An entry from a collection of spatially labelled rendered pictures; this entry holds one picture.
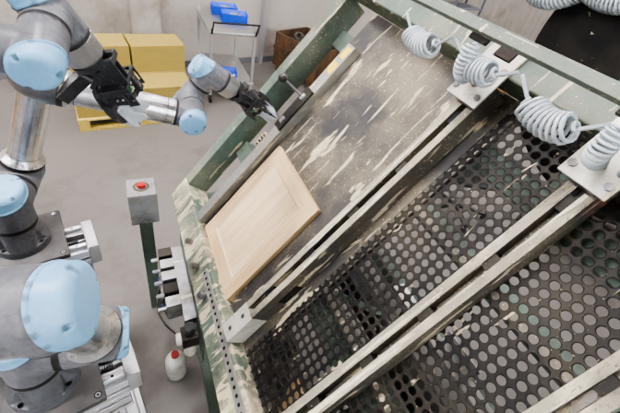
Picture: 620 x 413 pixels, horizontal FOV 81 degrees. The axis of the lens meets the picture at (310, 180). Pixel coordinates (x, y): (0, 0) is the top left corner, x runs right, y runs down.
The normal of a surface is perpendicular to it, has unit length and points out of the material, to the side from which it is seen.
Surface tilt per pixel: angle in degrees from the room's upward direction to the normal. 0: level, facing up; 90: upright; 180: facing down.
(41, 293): 21
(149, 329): 0
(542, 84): 54
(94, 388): 0
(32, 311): 36
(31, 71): 107
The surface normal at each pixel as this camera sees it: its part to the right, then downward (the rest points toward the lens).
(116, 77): 0.07, 0.86
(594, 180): -0.62, -0.35
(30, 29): 0.26, -0.55
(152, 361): 0.18, -0.77
